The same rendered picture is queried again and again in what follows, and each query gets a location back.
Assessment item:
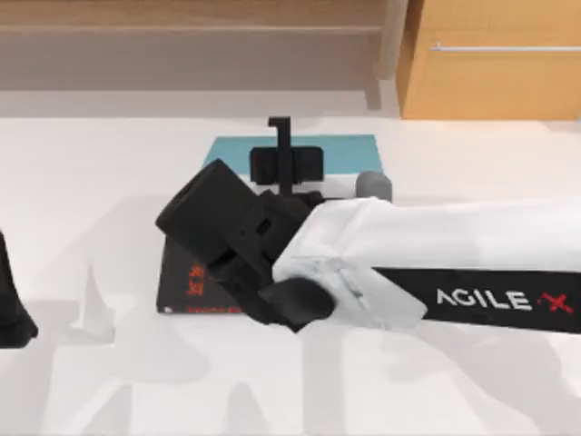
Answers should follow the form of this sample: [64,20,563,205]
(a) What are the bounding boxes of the open wooden shelves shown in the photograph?
[0,0,409,111]

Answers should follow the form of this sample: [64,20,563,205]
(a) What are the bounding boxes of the wooden cupboard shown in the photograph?
[398,0,581,122]

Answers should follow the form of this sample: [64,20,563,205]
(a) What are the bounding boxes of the long metal handle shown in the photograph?
[429,41,581,53]

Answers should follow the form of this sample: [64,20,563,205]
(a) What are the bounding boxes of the pale grey rounded box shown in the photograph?
[355,171,393,202]

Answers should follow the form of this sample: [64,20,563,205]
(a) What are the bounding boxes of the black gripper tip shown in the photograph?
[0,231,40,350]

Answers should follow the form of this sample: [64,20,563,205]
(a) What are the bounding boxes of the light blue book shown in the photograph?
[202,134,380,176]

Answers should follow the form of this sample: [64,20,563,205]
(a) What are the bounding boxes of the black book with red lettering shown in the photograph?
[156,234,247,316]

